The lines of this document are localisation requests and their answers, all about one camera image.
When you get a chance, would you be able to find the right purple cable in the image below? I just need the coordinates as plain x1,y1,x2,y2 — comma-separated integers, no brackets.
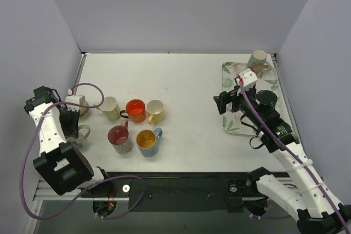
235,79,349,234

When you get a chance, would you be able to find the floral serving tray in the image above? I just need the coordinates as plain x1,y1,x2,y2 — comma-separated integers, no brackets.
220,61,283,136

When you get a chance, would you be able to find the tall teal floral mug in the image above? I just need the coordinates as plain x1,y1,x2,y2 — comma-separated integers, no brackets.
245,50,272,79

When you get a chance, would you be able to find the beige round mug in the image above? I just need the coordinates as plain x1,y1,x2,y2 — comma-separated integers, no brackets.
78,95,89,119

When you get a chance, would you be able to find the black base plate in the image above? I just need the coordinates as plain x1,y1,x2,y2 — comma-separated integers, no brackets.
82,172,269,215

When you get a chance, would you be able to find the aluminium rail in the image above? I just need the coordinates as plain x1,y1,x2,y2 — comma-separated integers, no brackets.
34,177,301,201

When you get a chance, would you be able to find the pink patterned mug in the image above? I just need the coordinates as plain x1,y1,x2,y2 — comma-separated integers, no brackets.
107,120,133,155

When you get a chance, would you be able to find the light green mug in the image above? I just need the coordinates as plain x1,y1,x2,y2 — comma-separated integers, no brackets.
97,96,121,121

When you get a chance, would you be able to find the blue glazed mug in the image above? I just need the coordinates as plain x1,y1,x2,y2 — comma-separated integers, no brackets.
136,128,163,157

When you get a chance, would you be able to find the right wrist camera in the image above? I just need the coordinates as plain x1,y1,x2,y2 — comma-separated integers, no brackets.
239,68,258,90

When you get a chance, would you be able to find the orange mug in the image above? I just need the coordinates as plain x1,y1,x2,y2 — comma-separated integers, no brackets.
120,99,146,123

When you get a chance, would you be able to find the tall seahorse mug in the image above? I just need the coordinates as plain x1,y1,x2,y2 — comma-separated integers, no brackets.
66,124,91,152

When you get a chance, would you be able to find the yellow mug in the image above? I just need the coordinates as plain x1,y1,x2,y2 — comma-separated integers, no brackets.
146,99,165,124

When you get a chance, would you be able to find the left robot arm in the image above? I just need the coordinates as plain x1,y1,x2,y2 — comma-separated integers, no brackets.
24,86,113,197

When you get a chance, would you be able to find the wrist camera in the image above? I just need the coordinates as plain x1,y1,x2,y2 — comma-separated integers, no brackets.
239,68,258,90
65,95,86,112

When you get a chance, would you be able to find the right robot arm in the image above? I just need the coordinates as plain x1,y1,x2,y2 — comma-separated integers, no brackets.
213,86,350,233

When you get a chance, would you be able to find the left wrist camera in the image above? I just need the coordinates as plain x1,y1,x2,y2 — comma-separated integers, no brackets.
65,95,86,112

